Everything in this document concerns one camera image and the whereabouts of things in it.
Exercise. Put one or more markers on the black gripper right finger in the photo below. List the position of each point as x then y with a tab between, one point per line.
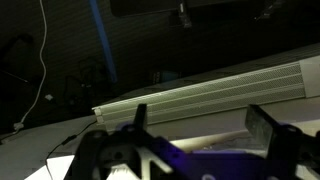
264	129

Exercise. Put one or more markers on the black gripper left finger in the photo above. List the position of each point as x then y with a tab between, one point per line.
140	119

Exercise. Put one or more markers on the blue pole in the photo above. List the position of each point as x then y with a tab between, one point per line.
104	41

